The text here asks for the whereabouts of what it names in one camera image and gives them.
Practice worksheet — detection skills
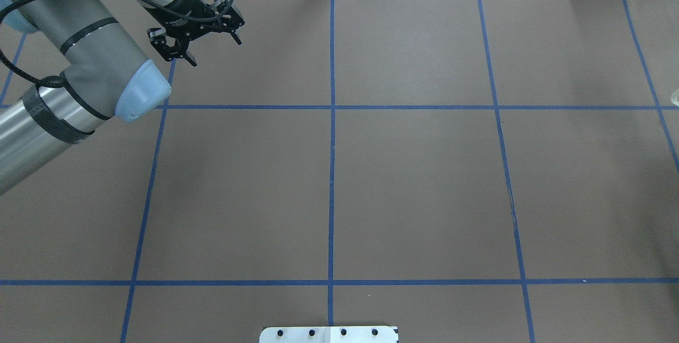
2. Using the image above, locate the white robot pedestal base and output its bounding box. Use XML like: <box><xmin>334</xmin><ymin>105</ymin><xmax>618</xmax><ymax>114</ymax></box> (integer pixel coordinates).
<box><xmin>258</xmin><ymin>326</ymin><xmax>400</xmax><ymax>342</ymax></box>

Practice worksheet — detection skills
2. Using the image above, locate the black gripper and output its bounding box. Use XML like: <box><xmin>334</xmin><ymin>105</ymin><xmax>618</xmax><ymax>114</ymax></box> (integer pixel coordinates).
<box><xmin>145</xmin><ymin>0</ymin><xmax>245</xmax><ymax>67</ymax></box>

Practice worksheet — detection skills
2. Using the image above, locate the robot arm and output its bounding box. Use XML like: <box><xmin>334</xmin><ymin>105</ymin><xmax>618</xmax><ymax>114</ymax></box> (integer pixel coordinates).
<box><xmin>2</xmin><ymin>0</ymin><xmax>245</xmax><ymax>193</ymax></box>

